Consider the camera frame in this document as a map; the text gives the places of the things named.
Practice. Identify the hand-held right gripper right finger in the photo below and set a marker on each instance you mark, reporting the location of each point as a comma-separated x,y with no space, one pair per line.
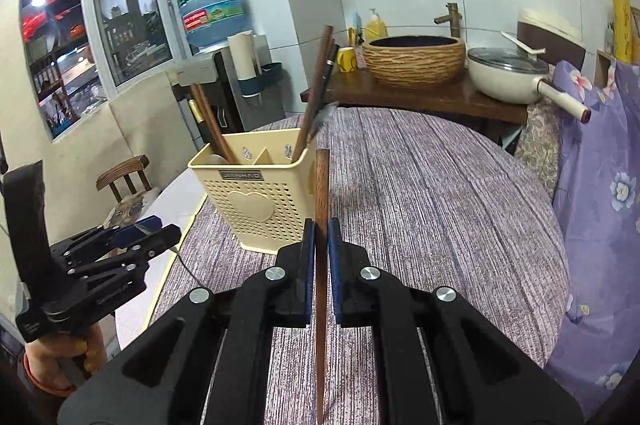
334,255

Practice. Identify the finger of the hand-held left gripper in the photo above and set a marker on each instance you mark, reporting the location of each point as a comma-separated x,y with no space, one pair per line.
140,224
155,241

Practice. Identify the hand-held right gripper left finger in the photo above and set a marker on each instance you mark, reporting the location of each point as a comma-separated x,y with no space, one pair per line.
310,250

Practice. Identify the beige perforated utensil holder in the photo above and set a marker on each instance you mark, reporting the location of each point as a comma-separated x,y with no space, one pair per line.
280,230

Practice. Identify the brown wooden chopstick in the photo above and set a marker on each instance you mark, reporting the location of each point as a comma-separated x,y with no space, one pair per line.
315,90
321,185
215,130

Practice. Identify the matte metal spoon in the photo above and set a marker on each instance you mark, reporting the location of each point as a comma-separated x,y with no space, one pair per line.
216,159

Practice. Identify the plain black chopstick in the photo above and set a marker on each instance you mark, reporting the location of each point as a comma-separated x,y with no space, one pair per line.
329,65

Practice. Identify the person's left hand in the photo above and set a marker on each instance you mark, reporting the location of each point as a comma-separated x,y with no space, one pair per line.
50,360

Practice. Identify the printed round seat cushion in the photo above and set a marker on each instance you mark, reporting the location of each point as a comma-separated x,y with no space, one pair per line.
125,212

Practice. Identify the wooden chair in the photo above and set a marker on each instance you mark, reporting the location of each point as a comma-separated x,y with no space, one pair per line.
122,170

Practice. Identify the water dispenser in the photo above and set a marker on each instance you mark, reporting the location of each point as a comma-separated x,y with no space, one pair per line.
262,112

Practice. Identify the yellow mug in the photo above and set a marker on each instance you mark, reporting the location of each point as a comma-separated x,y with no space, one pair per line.
345,60

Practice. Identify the glass window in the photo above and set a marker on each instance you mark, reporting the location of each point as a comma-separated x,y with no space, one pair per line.
135,30

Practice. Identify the wooden counter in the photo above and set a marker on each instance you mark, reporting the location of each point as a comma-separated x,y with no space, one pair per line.
450,97

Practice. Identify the small patterned pump bottle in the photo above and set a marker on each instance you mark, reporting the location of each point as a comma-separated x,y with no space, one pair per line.
361,57

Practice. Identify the wicker pattern wash basin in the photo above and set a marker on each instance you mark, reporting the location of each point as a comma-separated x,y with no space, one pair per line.
415,65

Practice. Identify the pale blue tube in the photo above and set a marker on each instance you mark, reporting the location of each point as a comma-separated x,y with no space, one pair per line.
356,27

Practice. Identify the yellow soap bottle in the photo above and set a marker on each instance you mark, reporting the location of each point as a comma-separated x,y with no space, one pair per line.
375,29

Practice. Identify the paisley patterned cloth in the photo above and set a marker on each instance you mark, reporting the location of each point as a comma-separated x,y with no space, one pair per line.
540,145

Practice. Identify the white pan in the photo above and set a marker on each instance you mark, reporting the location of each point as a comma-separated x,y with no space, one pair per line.
500,87

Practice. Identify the glass pan lid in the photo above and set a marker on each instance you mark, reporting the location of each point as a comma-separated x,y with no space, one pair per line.
505,59

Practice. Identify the bronze bamboo faucet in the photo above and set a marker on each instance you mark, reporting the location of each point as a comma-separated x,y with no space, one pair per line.
452,20

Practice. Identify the purple floral cloth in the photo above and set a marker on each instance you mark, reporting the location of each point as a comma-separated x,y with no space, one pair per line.
600,205

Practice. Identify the brown board white rim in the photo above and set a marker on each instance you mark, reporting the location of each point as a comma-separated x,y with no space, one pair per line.
560,47

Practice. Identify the yellow printed packet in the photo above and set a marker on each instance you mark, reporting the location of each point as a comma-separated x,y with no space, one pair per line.
621,20

